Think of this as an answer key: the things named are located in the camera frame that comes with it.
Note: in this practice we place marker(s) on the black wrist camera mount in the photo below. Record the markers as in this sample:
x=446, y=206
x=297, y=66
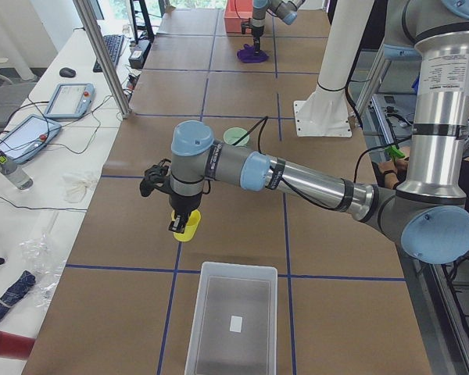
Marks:
x=156, y=178

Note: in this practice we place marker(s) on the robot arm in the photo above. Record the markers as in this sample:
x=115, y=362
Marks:
x=424, y=215
x=284, y=10

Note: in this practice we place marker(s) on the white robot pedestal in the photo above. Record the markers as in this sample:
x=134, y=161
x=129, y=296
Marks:
x=325, y=112

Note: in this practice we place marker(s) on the aluminium frame post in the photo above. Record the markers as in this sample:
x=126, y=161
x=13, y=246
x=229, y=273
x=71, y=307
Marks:
x=87, y=16

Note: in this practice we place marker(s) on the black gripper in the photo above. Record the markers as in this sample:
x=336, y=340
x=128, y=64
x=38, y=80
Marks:
x=256, y=31
x=184, y=202

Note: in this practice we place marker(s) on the far teach pendant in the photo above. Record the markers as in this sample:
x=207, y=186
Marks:
x=70, y=101

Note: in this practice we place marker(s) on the purple cloth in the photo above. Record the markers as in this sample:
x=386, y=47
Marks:
x=248, y=54

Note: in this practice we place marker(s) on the red cylinder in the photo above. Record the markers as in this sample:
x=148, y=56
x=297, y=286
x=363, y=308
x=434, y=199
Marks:
x=13, y=346

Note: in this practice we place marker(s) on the near teach pendant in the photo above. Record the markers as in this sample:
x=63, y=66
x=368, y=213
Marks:
x=28, y=138

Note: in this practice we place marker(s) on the black keyboard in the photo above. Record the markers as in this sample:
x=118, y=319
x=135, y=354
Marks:
x=114, y=44

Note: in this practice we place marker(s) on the folded blue umbrella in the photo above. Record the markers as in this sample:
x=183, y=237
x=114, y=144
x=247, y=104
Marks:
x=16, y=292

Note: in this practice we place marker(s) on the black computer mouse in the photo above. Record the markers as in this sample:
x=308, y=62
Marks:
x=67, y=72

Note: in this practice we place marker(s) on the black electronics box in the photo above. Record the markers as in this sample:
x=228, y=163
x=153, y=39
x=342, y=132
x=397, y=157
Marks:
x=139, y=54

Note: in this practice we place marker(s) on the crumpled clear plastic wrap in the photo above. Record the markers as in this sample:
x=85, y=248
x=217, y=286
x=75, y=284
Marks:
x=46, y=261

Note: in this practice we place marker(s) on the pink plastic bin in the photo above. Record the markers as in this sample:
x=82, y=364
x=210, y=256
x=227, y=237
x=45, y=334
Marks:
x=236, y=12

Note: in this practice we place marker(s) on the yellow plastic cup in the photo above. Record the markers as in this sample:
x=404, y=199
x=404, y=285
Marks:
x=191, y=227

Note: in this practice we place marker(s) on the teach pendant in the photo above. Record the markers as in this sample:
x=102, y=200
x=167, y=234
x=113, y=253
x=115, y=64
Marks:
x=70, y=101
x=28, y=138

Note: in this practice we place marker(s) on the clear plastic bin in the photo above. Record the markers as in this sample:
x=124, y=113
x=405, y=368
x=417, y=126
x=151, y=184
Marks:
x=234, y=328

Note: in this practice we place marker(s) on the clear water bottle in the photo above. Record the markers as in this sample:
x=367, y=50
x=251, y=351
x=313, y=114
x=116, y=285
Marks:
x=14, y=172

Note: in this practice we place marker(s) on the mint green bowl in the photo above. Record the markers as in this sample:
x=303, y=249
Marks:
x=236, y=136

